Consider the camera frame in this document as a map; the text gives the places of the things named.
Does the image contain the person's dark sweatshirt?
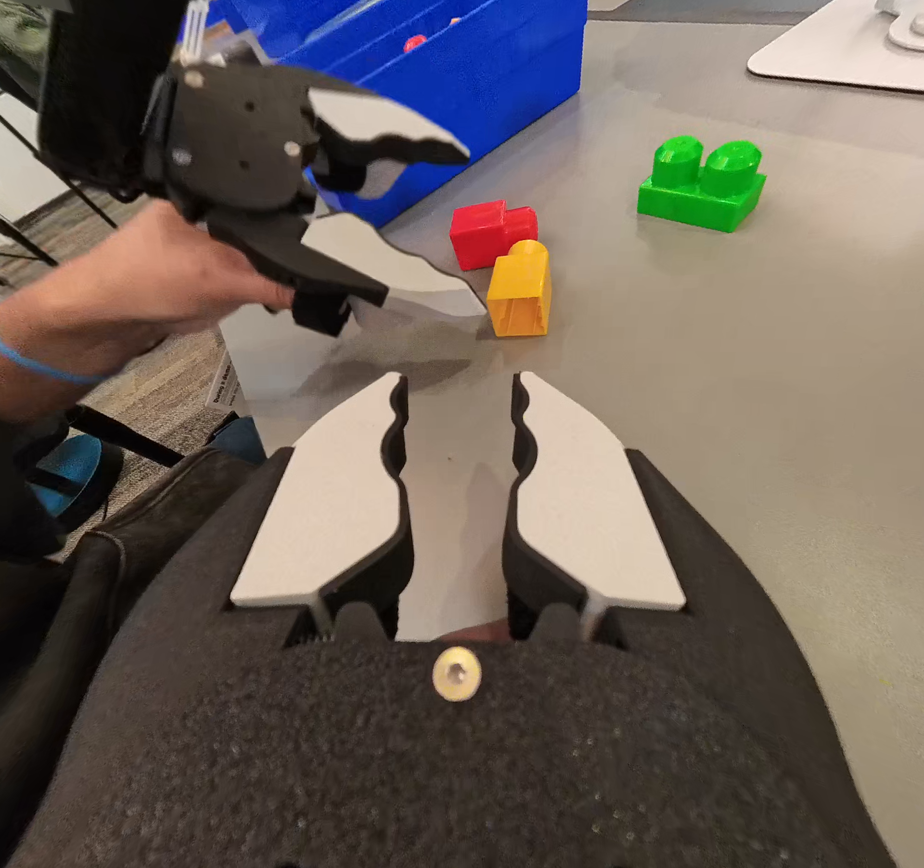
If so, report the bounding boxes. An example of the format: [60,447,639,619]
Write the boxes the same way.
[0,413,290,868]

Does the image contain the grey desk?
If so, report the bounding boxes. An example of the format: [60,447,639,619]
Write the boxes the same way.
[217,0,924,868]

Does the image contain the orange single-stud block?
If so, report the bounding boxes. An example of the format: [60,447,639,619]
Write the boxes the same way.
[486,238,553,338]

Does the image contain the printed paper sheet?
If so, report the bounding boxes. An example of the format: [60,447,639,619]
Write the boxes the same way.
[213,351,251,408]

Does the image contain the blue wristband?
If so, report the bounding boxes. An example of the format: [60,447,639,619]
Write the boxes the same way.
[0,339,109,387]

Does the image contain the white folding stand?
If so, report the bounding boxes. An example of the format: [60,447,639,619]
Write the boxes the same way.
[747,0,924,94]
[179,0,219,65]

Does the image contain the green two-stud block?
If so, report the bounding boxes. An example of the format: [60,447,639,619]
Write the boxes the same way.
[637,135,768,235]

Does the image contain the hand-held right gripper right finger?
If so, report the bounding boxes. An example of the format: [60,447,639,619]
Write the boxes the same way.
[503,370,687,641]

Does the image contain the black office chair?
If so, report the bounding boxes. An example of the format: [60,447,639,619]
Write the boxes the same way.
[68,406,186,469]

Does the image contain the person's left hand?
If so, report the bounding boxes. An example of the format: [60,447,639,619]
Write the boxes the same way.
[0,200,297,381]

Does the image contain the person's blue jeans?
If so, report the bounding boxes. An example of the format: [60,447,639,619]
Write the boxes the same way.
[205,416,268,466]

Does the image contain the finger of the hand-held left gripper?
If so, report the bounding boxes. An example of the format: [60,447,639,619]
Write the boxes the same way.
[299,213,488,320]
[307,84,472,201]

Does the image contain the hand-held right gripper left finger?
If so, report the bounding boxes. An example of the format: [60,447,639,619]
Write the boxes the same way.
[230,371,416,641]

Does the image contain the person's teal shoe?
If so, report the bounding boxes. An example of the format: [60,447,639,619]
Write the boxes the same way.
[32,435,125,517]

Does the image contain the red single-stud block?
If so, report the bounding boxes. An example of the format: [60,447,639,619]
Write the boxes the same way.
[449,200,540,272]

